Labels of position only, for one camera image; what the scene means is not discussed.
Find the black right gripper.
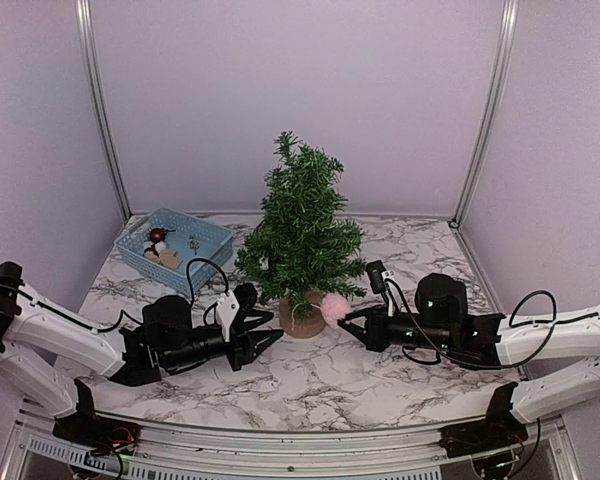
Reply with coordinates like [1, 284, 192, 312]
[339, 303, 455, 353]

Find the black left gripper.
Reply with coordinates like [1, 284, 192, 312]
[162, 324, 284, 373]

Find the pink fluffy pompom ornament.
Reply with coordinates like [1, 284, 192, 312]
[287, 293, 354, 331]

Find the small green christmas tree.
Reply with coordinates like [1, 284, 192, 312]
[235, 131, 365, 331]

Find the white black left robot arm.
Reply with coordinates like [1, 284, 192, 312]
[0, 261, 283, 449]

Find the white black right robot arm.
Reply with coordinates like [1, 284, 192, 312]
[338, 268, 600, 458]

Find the light blue perforated plastic basket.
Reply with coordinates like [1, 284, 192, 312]
[115, 208, 234, 299]

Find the gold berry sprig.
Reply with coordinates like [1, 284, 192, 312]
[188, 236, 200, 256]

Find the beige burlap bow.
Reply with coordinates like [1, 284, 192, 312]
[157, 249, 182, 270]

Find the white cotton boll sprig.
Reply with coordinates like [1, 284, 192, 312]
[143, 241, 166, 262]

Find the dark red bauble ornament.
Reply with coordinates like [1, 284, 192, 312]
[149, 228, 171, 244]

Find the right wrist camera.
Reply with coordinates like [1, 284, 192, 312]
[365, 260, 395, 317]

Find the aluminium front rail frame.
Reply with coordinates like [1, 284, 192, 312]
[0, 400, 581, 479]

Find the right aluminium corner post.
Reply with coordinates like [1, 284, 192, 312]
[450, 0, 520, 229]

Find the aluminium corner post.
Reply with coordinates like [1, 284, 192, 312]
[450, 0, 520, 229]
[75, 0, 132, 221]

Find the left aluminium corner post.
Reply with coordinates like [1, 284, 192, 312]
[75, 0, 132, 221]

